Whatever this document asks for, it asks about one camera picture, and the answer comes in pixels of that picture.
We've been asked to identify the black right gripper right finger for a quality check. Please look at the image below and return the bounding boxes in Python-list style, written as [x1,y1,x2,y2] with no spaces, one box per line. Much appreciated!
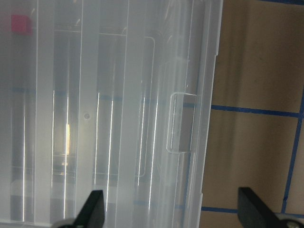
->
[238,187,277,228]

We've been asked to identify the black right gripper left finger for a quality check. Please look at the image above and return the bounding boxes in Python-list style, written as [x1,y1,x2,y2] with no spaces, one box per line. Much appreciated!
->
[72,190,105,228]

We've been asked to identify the red toy block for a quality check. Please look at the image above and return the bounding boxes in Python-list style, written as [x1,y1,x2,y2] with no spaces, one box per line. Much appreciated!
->
[11,14,32,36]

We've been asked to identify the clear plastic compartment box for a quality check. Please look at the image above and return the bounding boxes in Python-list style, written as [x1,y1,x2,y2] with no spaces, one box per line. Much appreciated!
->
[0,0,223,228]

